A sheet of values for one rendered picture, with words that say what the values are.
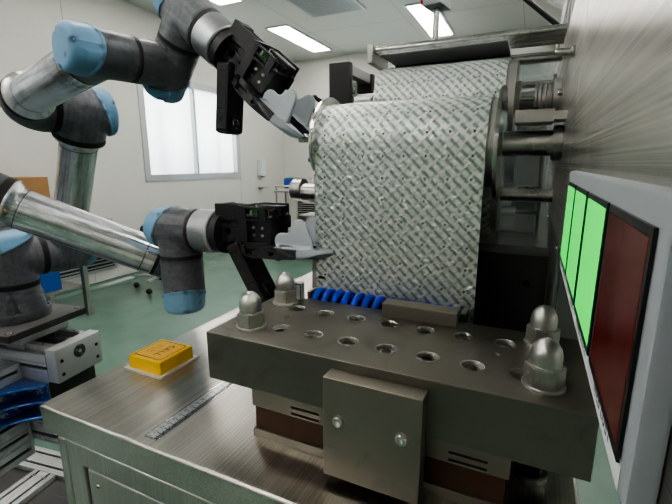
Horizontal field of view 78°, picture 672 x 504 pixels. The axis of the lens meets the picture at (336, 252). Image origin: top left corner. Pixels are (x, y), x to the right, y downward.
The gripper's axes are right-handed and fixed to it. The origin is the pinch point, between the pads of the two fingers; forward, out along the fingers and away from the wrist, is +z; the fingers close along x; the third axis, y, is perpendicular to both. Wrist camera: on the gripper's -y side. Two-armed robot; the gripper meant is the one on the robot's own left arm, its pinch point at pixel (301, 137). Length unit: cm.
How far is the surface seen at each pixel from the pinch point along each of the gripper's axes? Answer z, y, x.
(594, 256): 33, 18, -42
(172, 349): 8.7, -37.2, -13.8
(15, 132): -281, -209, 146
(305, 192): 4.9, -7.7, 3.2
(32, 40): -329, -152, 170
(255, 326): 19.3, -13.9, -22.0
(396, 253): 24.2, -1.1, -5.0
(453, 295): 33.6, 0.2, -5.0
